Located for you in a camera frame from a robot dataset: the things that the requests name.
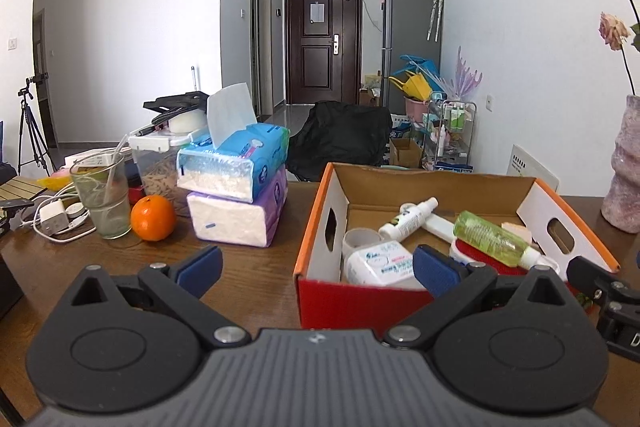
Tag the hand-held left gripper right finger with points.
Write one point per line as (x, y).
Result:
(434, 269)

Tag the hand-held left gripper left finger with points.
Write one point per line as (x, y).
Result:
(200, 264)

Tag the red and white lint brush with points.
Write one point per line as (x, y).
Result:
(440, 224)

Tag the white spray bottle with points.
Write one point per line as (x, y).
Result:
(407, 219)

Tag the white plastic jar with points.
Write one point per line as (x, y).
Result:
(375, 264)

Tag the green spray bottle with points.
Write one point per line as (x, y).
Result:
(487, 237)

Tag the white tape roll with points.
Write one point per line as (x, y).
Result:
(360, 239)

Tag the red cardboard box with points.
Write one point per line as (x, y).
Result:
(350, 302)

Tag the purple tissue pack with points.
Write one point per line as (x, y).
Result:
(235, 222)

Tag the orange fruit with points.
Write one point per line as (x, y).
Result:
(153, 218)

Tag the mottled pink vase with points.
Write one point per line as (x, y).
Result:
(625, 177)

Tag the clear food container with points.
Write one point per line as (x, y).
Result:
(155, 172)

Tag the blue tissue pack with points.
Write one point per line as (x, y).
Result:
(235, 167)

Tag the clear glass cup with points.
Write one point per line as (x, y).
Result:
(102, 207)

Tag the small brown cardboard box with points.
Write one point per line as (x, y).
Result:
(406, 153)

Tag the white leaning board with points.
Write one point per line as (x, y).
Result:
(532, 169)

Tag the metal trolley rack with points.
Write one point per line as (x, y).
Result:
(450, 137)

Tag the flat white box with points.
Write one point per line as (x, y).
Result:
(95, 157)

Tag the white charger block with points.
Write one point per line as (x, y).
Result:
(54, 217)

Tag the black folding chair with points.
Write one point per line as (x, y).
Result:
(345, 137)

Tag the pink bucket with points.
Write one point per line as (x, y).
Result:
(416, 109)

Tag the black folding stand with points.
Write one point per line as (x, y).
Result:
(175, 102)

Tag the blue and yellow hangers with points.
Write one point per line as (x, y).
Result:
(417, 79)

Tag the wooden slatted stool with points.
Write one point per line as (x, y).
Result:
(22, 189)

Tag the purple hangers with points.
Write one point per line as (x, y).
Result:
(462, 77)

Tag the black tripod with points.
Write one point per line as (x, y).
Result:
(32, 132)

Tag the grey refrigerator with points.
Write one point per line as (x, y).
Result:
(407, 27)

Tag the dark brown entrance door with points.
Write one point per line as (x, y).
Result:
(322, 42)

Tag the hanging folded umbrellas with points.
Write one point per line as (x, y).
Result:
(436, 7)

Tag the white wall outlet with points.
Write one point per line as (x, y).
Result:
(489, 103)

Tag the white wall switch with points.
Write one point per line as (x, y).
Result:
(12, 44)

